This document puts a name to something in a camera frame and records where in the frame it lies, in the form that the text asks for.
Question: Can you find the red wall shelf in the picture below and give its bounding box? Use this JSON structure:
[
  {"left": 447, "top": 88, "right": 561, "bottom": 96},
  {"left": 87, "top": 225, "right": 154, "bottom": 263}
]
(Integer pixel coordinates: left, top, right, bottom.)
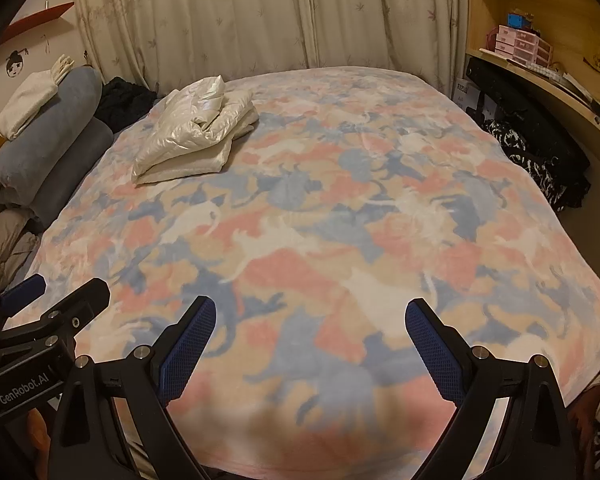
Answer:
[{"left": 0, "top": 2, "right": 76, "bottom": 45}]

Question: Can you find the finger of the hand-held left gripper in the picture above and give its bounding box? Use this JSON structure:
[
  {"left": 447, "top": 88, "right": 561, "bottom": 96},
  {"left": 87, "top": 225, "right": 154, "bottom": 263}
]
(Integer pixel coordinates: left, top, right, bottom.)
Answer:
[
  {"left": 0, "top": 277, "right": 112, "bottom": 343},
  {"left": 0, "top": 274, "right": 47, "bottom": 332}
]

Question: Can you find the dark grey rolled blanket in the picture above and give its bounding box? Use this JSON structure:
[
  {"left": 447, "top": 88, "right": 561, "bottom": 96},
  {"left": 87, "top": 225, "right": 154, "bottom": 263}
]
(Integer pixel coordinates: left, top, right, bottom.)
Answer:
[{"left": 0, "top": 117, "right": 115, "bottom": 233}]

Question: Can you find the white puffer jacket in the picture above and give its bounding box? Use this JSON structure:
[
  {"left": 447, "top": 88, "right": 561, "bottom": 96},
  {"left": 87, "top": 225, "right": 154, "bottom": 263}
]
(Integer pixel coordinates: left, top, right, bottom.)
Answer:
[{"left": 131, "top": 75, "right": 260, "bottom": 186}]

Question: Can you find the black crumpled garment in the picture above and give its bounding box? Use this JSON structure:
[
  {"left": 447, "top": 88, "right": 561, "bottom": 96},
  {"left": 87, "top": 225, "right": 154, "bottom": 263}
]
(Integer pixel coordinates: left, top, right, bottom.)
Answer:
[{"left": 97, "top": 77, "right": 158, "bottom": 133}]

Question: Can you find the pastel printed blanket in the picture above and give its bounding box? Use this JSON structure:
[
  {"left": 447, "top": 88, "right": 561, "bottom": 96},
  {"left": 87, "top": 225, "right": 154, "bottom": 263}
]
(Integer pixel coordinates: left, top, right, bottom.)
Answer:
[{"left": 30, "top": 65, "right": 600, "bottom": 466}]

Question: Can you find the white box with black label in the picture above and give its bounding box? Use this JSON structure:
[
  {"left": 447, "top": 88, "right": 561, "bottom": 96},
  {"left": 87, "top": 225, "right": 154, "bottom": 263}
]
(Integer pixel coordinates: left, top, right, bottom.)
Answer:
[{"left": 452, "top": 77, "right": 496, "bottom": 117}]

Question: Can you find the beige leaf print curtain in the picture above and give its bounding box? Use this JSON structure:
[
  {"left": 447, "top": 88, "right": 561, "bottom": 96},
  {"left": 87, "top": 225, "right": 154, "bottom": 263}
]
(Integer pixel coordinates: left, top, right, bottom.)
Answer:
[{"left": 72, "top": 0, "right": 473, "bottom": 101}]

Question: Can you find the white fringed folded cloth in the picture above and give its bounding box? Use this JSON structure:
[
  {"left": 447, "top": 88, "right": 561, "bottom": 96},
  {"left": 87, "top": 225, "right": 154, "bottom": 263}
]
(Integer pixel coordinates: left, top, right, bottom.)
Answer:
[{"left": 0, "top": 55, "right": 76, "bottom": 141}]

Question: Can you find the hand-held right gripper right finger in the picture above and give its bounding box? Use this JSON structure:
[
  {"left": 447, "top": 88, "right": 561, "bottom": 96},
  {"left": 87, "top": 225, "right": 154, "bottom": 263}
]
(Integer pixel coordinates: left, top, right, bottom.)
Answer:
[{"left": 404, "top": 298, "right": 582, "bottom": 480}]

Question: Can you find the pink drawer organizer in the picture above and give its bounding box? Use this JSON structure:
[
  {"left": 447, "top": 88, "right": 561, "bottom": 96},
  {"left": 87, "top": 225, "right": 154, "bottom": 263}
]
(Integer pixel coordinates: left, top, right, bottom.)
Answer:
[{"left": 494, "top": 25, "right": 553, "bottom": 67}]

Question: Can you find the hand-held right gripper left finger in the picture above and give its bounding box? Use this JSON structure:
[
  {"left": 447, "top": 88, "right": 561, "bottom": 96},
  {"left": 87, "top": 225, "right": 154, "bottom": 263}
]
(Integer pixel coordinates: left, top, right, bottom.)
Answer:
[{"left": 49, "top": 295, "right": 218, "bottom": 480}]

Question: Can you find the wooden desk shelf unit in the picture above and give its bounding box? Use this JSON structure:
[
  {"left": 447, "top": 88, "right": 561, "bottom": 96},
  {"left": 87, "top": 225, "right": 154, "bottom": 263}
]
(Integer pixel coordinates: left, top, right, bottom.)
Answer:
[{"left": 462, "top": 0, "right": 600, "bottom": 161}]

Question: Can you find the blue-grey rolled blanket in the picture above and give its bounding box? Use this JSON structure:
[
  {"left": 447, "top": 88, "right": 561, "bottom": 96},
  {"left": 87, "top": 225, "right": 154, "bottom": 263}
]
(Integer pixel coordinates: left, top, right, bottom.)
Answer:
[{"left": 0, "top": 66, "right": 103, "bottom": 206}]

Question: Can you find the black white patterned cloth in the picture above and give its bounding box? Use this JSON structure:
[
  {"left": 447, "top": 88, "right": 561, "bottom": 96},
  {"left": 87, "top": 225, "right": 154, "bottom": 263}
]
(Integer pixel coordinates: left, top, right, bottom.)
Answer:
[{"left": 482, "top": 119, "right": 568, "bottom": 213}]

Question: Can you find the cartoon face wall sticker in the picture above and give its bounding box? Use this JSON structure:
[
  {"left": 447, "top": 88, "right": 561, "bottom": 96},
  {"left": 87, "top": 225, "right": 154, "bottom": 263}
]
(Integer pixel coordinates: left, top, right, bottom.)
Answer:
[{"left": 6, "top": 49, "right": 29, "bottom": 79}]

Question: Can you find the row of small white items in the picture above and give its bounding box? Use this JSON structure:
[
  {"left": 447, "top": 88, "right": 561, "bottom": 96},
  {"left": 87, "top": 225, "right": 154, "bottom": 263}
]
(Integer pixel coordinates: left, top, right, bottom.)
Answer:
[{"left": 525, "top": 62, "right": 566, "bottom": 82}]

